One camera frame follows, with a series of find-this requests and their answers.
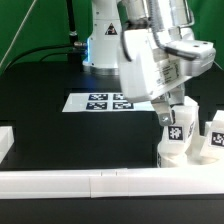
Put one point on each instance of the white marker sheet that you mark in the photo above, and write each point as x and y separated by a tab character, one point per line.
103	102

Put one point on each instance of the white left barrier block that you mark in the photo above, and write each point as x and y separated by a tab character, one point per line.
6	140

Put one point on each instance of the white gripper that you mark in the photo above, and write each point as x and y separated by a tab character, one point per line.
151	72

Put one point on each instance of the white front barrier bar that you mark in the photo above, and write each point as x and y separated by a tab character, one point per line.
112	183

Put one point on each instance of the white round stool seat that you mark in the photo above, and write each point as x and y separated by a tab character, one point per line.
199	151

